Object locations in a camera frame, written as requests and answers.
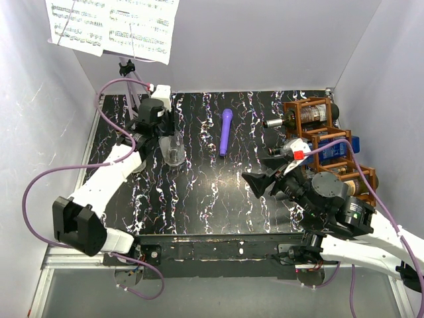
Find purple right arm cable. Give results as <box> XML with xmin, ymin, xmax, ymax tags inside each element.
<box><xmin>301</xmin><ymin>138</ymin><xmax>424</xmax><ymax>318</ymax></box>

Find dark wine bottle silver cap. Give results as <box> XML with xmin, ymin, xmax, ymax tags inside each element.
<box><xmin>263</xmin><ymin>103</ymin><xmax>342</xmax><ymax>130</ymax></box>

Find dark bottle brown label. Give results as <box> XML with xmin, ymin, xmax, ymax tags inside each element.
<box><xmin>343</xmin><ymin>177</ymin><xmax>369</xmax><ymax>196</ymax></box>

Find clear plastic bottle blue label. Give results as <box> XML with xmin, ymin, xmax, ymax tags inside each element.
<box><xmin>159</xmin><ymin>131</ymin><xmax>186</xmax><ymax>166</ymax></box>

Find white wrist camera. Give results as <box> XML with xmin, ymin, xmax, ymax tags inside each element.
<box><xmin>151</xmin><ymin>85</ymin><xmax>172</xmax><ymax>111</ymax></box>
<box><xmin>283</xmin><ymin>138</ymin><xmax>311</xmax><ymax>176</ymax></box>

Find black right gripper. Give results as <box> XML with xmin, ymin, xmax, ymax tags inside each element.
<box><xmin>240</xmin><ymin>154</ymin><xmax>321</xmax><ymax>217</ymax></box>

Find clear glass bottle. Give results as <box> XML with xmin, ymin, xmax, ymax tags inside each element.
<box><xmin>115</xmin><ymin>127</ymin><xmax>148</xmax><ymax>173</ymax></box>

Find purple toy microphone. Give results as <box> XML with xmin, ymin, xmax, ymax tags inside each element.
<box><xmin>219</xmin><ymin>109</ymin><xmax>233</xmax><ymax>157</ymax></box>

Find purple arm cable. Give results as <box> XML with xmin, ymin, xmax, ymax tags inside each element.
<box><xmin>301</xmin><ymin>138</ymin><xmax>424</xmax><ymax>318</ymax></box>
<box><xmin>22</xmin><ymin>78</ymin><xmax>165</xmax><ymax>301</ymax></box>

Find blue box in rack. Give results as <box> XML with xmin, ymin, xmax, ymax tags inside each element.
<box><xmin>301</xmin><ymin>136</ymin><xmax>360</xmax><ymax>165</ymax></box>

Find brown wooden wine rack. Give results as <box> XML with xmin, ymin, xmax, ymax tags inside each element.
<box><xmin>283</xmin><ymin>97</ymin><xmax>377</xmax><ymax>190</ymax></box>

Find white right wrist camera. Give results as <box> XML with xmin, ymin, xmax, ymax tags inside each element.
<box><xmin>283</xmin><ymin>138</ymin><xmax>311</xmax><ymax>176</ymax></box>

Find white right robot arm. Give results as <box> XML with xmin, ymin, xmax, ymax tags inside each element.
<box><xmin>242</xmin><ymin>156</ymin><xmax>423</xmax><ymax>292</ymax></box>

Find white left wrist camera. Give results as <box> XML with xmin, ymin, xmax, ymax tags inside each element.
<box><xmin>151</xmin><ymin>85</ymin><xmax>172</xmax><ymax>111</ymax></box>

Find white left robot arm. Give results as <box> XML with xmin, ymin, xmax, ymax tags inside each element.
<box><xmin>52</xmin><ymin>97</ymin><xmax>175</xmax><ymax>265</ymax></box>

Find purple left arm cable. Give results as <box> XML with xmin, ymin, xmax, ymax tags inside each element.
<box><xmin>22</xmin><ymin>78</ymin><xmax>165</xmax><ymax>301</ymax></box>

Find white sheet music pages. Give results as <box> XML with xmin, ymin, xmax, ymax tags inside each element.
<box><xmin>45</xmin><ymin>0</ymin><xmax>180</xmax><ymax>65</ymax></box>

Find lilac music stand tripod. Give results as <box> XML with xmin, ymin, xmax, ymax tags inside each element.
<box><xmin>106</xmin><ymin>51</ymin><xmax>142</xmax><ymax>120</ymax></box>

